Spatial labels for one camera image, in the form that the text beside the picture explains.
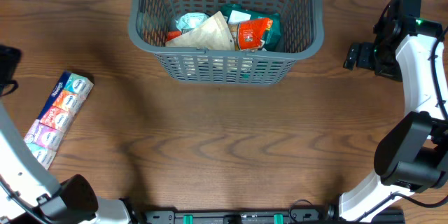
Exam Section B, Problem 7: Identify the multicolour tissue pack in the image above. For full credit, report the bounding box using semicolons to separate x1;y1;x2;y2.
24;71;94;169

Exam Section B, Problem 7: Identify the orange spaghetti packet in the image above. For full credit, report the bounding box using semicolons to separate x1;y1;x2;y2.
165;17;273;51

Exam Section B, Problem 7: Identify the dark green food bag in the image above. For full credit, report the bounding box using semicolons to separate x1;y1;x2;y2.
220;4;282;51

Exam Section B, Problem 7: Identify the beige paper pouch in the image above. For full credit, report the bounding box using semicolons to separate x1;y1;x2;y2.
165;11;235;51

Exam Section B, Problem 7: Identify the mint green wipes packet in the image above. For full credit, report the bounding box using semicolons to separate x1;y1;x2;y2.
175;12;209;31

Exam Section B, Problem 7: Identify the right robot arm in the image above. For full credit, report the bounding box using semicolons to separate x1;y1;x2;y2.
327;17;447;223

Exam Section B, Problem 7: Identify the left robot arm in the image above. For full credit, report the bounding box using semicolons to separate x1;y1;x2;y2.
1;71;143;223

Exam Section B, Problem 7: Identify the grey plastic lattice basket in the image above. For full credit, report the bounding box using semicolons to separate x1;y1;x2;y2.
128;0;324;85

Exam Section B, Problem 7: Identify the right black cable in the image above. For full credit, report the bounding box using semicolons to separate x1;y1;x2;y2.
379;0;448;120

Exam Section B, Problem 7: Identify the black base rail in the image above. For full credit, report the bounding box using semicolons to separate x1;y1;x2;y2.
139;206;405;224

